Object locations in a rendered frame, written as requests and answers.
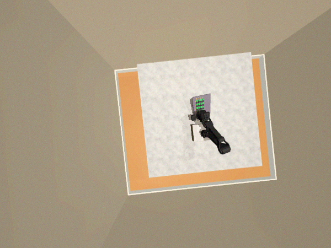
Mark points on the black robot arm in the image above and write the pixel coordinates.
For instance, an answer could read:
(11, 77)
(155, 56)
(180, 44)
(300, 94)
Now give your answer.
(212, 133)

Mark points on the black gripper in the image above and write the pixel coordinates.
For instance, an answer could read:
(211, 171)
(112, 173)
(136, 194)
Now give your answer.
(193, 117)

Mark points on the grey switch panel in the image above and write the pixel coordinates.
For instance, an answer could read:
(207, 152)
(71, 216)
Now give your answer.
(202, 102)

